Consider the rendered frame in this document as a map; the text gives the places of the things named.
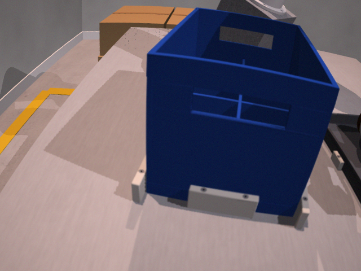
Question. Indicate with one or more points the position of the blue plastic crate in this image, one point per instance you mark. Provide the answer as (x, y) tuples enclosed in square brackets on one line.
[(243, 142)]

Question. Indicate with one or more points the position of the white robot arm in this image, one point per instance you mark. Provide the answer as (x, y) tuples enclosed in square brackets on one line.
[(274, 6)]

